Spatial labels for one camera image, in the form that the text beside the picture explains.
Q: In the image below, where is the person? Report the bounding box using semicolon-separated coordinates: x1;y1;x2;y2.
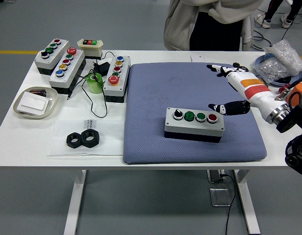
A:
256;0;302;29

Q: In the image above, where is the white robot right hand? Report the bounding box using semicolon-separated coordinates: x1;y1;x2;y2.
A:
206;63;280;117

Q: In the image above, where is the black power adapter with cord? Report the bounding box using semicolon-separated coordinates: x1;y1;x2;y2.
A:
67;50;115;118

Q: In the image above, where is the cream two-button switch box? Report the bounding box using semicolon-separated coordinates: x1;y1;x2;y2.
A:
76;38;104;60

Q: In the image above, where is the blue-white round plate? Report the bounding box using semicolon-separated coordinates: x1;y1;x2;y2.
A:
254;54;302;86

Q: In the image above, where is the grey four-button control box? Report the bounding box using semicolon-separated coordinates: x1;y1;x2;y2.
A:
164;107;225;144

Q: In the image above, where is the green tape roll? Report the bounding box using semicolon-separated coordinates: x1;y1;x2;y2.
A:
86;72;104;94

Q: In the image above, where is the grey five-button emergency-stop box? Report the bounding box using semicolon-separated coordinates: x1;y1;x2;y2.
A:
102;55;131;103

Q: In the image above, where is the black gear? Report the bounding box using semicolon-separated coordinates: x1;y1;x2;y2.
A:
232;62;248;72

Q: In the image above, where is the white table leg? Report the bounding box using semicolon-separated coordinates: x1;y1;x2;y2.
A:
63;169;87;235
232;169;261;235

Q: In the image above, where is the long grey five-button box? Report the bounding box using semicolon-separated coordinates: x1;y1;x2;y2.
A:
47;47;87;95

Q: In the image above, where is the blue-grey padded mat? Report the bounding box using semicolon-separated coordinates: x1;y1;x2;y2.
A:
122;62;268;165

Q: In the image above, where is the bubble wrap bag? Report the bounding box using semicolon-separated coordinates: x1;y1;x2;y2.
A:
251;39;302;83

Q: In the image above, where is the black floor cable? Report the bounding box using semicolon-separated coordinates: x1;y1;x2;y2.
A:
220;173;237;235

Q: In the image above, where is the dark brown small item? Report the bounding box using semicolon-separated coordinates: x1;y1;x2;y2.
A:
29;89;47;97

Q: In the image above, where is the white card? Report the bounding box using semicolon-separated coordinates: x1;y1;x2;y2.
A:
17;92;49;114

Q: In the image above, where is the cream shallow dish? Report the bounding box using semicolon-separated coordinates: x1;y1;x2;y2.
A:
13;86;59;120

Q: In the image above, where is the metal floor outlet plate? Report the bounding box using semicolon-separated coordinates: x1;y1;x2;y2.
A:
209;187;237;207

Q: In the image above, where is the grey box under table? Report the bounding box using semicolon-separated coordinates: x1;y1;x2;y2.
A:
206;169;226;183

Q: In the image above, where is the black hex nut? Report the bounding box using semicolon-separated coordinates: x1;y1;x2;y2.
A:
81;129;100;148
66;132;83;148

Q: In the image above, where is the clear plastic bag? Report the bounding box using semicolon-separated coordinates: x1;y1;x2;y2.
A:
46;119;125;157

